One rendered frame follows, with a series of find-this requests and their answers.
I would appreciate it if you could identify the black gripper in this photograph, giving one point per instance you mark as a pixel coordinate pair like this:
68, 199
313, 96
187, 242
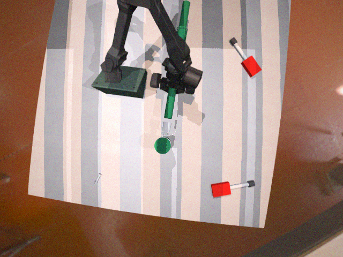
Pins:
165, 83

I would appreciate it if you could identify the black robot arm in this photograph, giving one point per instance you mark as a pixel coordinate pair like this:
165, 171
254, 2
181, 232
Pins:
177, 49

